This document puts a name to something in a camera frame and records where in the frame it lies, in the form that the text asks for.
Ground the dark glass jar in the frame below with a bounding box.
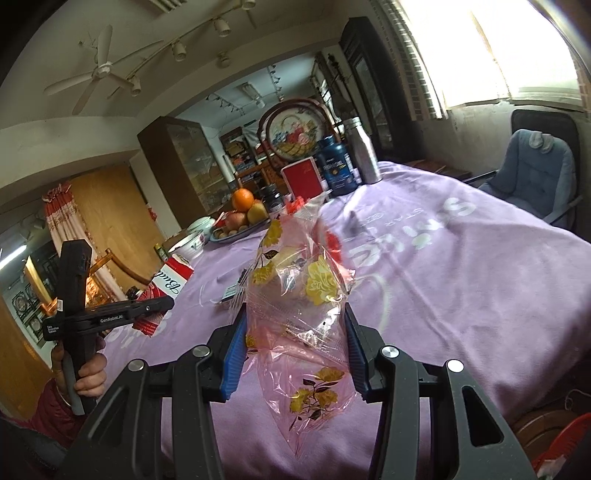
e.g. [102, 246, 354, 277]
[261, 185, 287, 213]

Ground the black office chair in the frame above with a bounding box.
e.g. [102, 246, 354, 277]
[464, 108, 583, 229]

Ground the steel bottle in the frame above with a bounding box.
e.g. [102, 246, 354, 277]
[344, 117, 382, 184]

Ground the wooden door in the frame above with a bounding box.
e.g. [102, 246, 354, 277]
[71, 165, 160, 287]

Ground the floral clear plastic bag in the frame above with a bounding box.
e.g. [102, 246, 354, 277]
[229, 193, 357, 460]

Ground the red white curtain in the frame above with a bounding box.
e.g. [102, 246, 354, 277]
[41, 182, 116, 296]

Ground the wooden armchair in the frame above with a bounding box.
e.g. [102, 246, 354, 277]
[88, 248, 151, 287]

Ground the white lidded tureen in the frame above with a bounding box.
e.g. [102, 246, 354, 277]
[187, 216, 217, 238]

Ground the person's left forearm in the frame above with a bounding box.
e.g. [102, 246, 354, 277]
[0, 378, 83, 462]

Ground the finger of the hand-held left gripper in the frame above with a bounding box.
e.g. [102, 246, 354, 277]
[131, 296, 175, 323]

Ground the red box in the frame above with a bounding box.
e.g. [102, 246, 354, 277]
[281, 157, 324, 200]

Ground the white floral bowl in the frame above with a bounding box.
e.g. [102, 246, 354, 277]
[168, 231, 206, 260]

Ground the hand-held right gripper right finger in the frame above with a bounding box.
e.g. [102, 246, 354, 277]
[343, 305, 539, 480]

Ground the orange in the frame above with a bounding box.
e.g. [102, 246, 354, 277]
[232, 188, 256, 213]

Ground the blue fruit plate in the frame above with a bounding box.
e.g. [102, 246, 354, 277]
[210, 217, 271, 243]

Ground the round embroidered picture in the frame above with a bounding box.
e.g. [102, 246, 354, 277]
[257, 97, 345, 167]

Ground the purple blanket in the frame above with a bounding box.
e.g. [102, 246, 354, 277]
[99, 161, 591, 480]

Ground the red plastic basket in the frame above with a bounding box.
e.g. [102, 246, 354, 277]
[531, 413, 591, 480]

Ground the person's left hand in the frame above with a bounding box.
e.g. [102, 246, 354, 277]
[50, 344, 108, 400]

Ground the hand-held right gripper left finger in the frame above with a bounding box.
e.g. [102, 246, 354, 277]
[58, 307, 250, 480]

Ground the wooden glass cabinet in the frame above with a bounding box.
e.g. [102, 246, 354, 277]
[137, 116, 232, 227]

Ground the tall dark cabinet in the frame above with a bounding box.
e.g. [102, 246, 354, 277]
[339, 17, 419, 162]

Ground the white ceiling fan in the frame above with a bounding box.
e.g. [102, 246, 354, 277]
[44, 24, 164, 116]

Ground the blue supplement bottle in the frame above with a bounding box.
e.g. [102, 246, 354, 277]
[320, 136, 362, 191]

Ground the red white carton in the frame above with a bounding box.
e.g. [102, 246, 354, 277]
[133, 256, 195, 339]

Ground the ceiling track light rail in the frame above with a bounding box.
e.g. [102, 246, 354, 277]
[127, 0, 257, 97]

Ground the blue chair cushion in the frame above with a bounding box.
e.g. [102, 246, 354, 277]
[478, 129, 578, 217]

